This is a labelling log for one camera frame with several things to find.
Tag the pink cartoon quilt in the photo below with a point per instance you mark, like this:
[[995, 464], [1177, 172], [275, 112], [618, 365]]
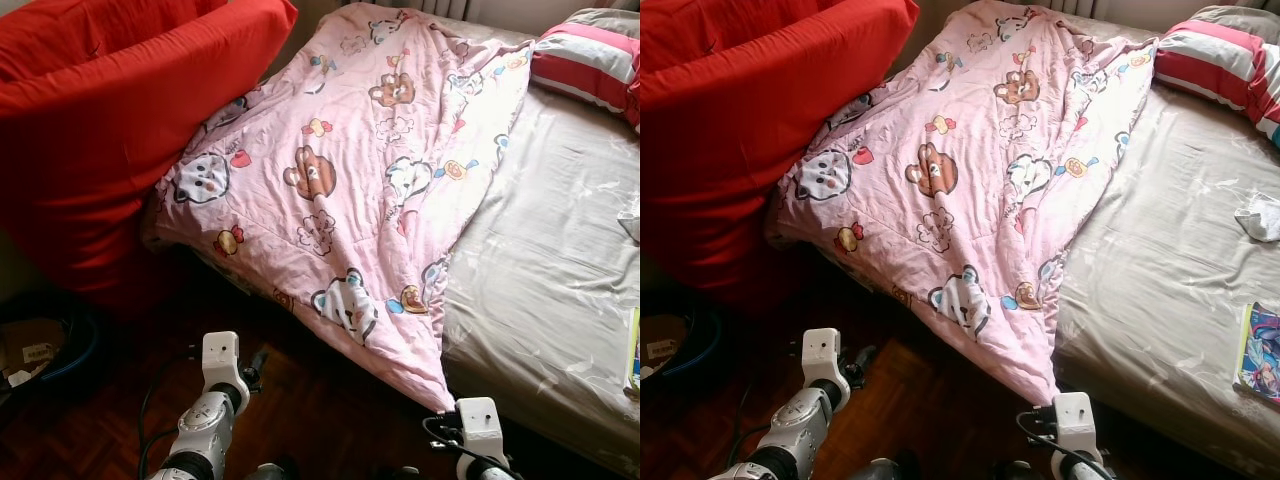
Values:
[[980, 190], [340, 200]]

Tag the colourful comic book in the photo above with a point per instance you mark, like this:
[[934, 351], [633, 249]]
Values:
[[634, 350], [1260, 350]]

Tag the silver robot right leg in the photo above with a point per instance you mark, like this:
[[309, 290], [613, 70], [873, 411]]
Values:
[[405, 473], [1010, 471]]

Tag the silver robot leg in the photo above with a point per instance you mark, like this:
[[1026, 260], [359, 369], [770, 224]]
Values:
[[405, 473], [272, 470], [880, 470], [1010, 471]]

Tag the silver robot left leg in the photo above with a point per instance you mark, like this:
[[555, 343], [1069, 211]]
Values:
[[272, 470], [880, 470]]

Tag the blue plastic hoop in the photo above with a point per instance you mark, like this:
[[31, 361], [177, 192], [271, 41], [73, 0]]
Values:
[[712, 345], [90, 350]]

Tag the black waste bin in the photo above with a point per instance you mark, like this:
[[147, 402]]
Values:
[[700, 310], [75, 305]]

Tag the bed with beige sheet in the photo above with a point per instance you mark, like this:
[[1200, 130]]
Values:
[[1170, 300], [550, 270]]

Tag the brown cardboard piece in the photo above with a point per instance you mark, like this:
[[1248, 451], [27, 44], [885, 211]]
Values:
[[662, 345], [30, 350]]

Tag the red folded mattress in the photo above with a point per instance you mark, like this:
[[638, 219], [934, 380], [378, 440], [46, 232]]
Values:
[[100, 130], [740, 130]]

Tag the white crumpled tissue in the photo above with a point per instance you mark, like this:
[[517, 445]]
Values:
[[1262, 218], [630, 220]]

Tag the red white blue striped pillow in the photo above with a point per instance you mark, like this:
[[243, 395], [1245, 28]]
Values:
[[1210, 65], [590, 70]]

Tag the grey pillow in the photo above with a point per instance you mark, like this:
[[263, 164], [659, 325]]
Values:
[[1240, 22], [610, 20]]

